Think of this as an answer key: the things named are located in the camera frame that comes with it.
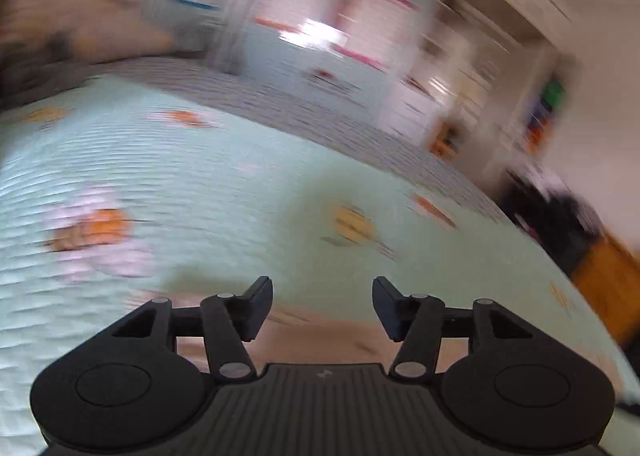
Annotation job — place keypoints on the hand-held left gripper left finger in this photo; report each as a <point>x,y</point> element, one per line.
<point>260,306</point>

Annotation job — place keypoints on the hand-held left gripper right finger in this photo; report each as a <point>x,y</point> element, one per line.
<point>387,306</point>

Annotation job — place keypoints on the beige smiley print pants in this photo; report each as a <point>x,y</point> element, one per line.
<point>320,341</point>

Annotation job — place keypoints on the green bee print bedspread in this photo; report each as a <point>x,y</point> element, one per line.
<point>225,186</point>

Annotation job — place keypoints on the wooden chair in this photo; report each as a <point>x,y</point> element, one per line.
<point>447,141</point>

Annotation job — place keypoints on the white drawer cabinet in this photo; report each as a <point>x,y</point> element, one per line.
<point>415,109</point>

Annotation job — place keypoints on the wooden dresser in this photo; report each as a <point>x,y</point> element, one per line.
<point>610,281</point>

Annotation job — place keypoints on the orange packets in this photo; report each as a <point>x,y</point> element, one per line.
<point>535,131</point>

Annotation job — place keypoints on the white door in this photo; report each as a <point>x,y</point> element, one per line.
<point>510,96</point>

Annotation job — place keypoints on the sliding door wardrobe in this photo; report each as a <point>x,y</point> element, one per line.
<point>280,61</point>

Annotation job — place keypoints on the green bag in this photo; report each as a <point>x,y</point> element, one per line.
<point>554,94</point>

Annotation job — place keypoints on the pink bordered poster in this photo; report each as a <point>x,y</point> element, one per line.
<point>375,21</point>

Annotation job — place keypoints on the grey cloth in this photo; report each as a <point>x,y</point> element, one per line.
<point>35,66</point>

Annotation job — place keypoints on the floral pillow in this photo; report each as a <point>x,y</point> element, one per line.
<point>85,26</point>

